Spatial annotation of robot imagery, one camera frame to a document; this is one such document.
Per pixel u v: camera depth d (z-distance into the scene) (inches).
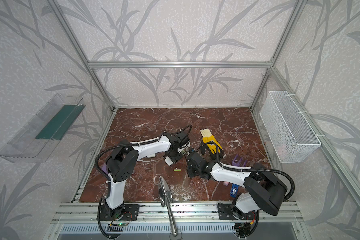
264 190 16.9
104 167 34.3
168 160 35.4
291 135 24.2
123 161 20.1
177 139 29.4
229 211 29.0
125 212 28.4
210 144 29.4
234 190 30.7
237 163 35.7
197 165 26.2
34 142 25.1
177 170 34.9
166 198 31.0
